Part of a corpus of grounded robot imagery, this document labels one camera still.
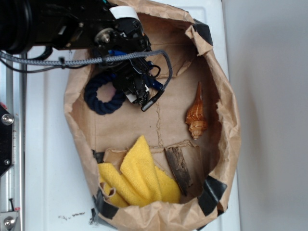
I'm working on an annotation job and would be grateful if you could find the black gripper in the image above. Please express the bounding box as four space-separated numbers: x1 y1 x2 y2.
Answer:
92 17 161 111

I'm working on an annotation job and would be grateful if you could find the dark blue twisted rope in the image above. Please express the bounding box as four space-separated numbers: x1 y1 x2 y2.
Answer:
84 72 127 115

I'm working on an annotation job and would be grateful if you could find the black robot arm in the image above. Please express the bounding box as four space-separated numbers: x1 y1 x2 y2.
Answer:
0 0 165 115

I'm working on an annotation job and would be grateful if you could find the orange spiral seashell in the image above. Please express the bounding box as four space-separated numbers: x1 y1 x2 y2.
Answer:
185 82 208 140

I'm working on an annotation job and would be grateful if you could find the dark wood bark piece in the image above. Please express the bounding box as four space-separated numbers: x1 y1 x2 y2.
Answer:
164 147 193 196

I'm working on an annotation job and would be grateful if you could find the brown paper bag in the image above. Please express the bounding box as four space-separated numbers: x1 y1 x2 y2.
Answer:
64 0 241 231

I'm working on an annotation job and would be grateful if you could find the yellow cloth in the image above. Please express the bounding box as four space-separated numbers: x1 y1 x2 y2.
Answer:
98 135 181 207

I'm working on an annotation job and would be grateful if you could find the grey braided cable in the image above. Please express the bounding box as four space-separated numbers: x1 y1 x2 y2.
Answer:
0 49 173 97

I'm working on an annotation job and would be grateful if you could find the aluminium rail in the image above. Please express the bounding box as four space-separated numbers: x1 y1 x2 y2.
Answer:
0 58 27 231

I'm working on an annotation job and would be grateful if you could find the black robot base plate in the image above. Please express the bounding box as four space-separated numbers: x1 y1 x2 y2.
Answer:
0 104 14 177

